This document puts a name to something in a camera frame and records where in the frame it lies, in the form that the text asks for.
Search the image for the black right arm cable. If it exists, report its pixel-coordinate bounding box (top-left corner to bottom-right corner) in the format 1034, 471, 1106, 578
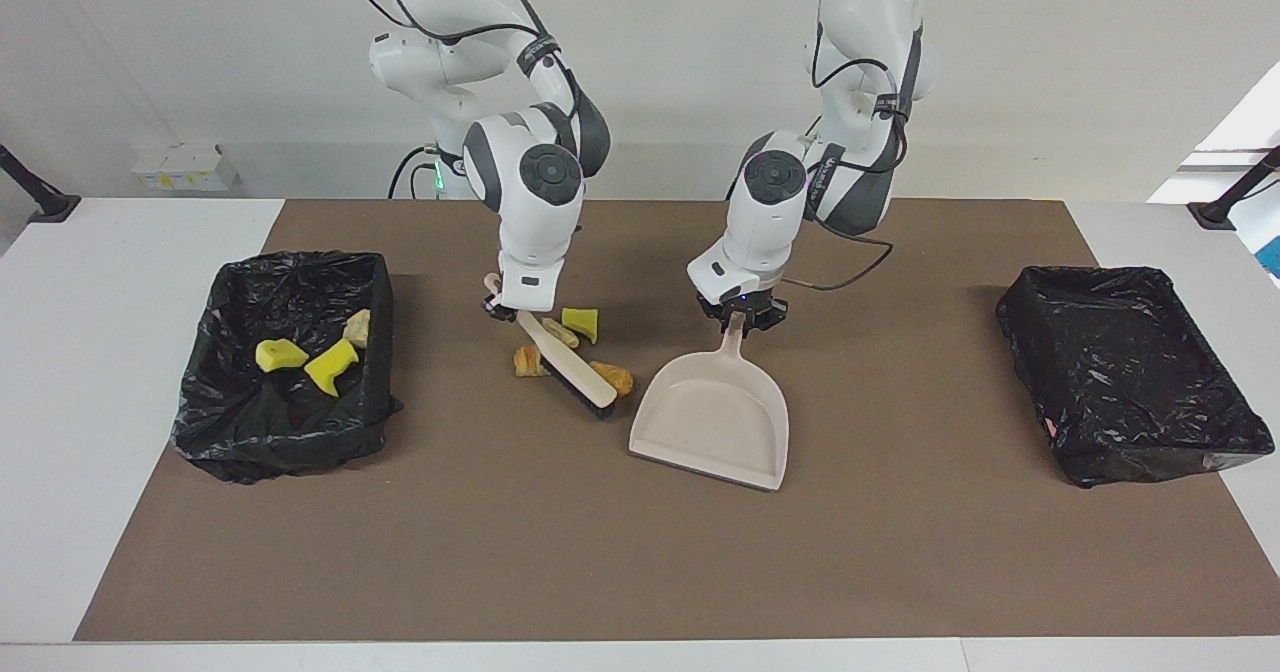
335, 0, 581, 203

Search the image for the brown peanut shaped bread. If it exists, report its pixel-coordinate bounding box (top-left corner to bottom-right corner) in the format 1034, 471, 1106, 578
588, 360, 636, 399

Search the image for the black camera stand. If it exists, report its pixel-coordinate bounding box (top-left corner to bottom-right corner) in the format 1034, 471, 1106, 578
0, 144, 82, 224
1187, 145, 1280, 232

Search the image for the notched yellow green sponge piece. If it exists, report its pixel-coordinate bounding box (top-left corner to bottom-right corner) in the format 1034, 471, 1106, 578
303, 338, 360, 399

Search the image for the brown table mat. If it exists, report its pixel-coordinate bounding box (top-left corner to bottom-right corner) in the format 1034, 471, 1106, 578
75, 199, 1280, 643

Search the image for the yellow sponge piece dark spot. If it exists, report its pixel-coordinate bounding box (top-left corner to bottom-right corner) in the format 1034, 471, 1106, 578
255, 338, 312, 374

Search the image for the beige hand brush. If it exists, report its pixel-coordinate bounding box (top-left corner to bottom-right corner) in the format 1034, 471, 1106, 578
483, 272, 619, 421

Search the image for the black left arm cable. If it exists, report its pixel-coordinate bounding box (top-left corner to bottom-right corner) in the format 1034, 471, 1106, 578
780, 12, 913, 293

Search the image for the black bag lined bin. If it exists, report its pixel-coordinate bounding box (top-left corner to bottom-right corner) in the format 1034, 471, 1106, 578
995, 265, 1277, 489
170, 250, 404, 485

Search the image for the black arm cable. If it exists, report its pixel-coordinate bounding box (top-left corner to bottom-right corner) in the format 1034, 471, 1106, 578
335, 0, 581, 203
780, 12, 913, 293

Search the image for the white wall socket box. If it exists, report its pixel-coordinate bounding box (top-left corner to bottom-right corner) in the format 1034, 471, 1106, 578
131, 141, 242, 194

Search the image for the beige plastic dustpan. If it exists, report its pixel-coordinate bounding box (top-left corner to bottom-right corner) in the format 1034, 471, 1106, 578
628, 310, 791, 493

